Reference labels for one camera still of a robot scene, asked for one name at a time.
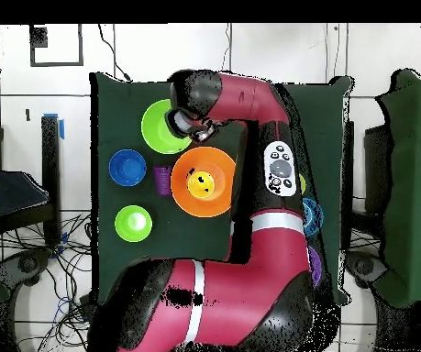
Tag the light blue bowl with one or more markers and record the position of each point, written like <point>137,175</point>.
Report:
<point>314,216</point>

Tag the translucent yellow-green cup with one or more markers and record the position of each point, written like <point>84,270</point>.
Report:
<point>303,184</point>

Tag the small green bowl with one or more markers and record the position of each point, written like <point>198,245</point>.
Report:
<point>133,223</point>

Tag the black wheeled base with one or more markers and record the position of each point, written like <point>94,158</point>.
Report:
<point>23,264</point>

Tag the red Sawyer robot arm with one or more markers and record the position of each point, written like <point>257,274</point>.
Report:
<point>250,278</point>

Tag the grey wheeled base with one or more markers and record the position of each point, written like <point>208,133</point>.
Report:
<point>366,267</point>

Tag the large purple bowl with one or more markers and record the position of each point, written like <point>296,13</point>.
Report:
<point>315,266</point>

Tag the black post with blue tape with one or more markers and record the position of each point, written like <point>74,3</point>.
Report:
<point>50,146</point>

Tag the yellow cup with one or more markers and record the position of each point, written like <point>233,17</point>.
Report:
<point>197,189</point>

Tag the large orange bowl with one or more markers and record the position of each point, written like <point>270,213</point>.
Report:
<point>180,190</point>

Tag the dark blue bowl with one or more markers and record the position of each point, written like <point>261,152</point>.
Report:
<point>127,168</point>

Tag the person's leg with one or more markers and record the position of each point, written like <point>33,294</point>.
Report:
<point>1,196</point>

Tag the purple cup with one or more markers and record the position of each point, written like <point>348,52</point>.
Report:
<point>161,181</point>

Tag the dark green table cloth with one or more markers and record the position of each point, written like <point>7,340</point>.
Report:
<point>122,264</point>

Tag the large green bowl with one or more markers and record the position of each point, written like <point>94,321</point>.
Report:
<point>155,128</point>

